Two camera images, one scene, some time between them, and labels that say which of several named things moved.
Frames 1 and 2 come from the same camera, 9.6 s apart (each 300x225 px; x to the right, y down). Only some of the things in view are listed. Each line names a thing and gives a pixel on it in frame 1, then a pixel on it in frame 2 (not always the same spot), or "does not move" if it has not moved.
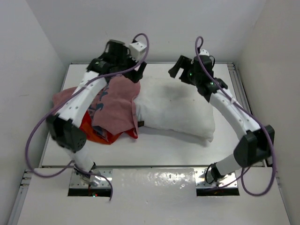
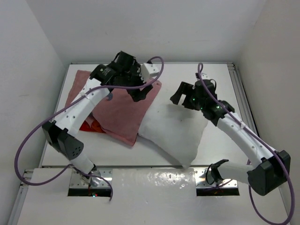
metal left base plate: (95, 181) does not move
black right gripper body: (192, 78) -> (195, 103)
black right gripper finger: (183, 62) -> (185, 88)
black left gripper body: (126, 62) -> (132, 79)
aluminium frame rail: (240, 93) does not move
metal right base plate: (201, 181) does not move
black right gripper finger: (173, 71) -> (175, 98)
